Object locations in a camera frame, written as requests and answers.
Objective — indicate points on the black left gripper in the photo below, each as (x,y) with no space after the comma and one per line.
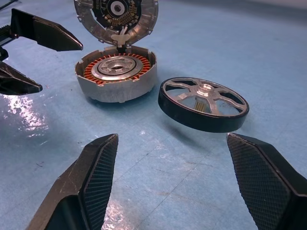
(4,33)

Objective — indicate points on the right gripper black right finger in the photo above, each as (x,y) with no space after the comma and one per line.
(271,187)

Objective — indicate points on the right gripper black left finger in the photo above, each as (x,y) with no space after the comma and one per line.
(72,187)

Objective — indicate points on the silver motor housing copper windings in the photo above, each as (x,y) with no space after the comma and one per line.
(115,92)

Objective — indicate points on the black rotor ring with spokes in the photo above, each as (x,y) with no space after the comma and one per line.
(192,119)

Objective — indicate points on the black toothed gear disc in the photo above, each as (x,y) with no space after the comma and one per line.
(141,26)

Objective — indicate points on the blue plastic table cover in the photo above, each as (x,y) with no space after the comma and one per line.
(168,179)

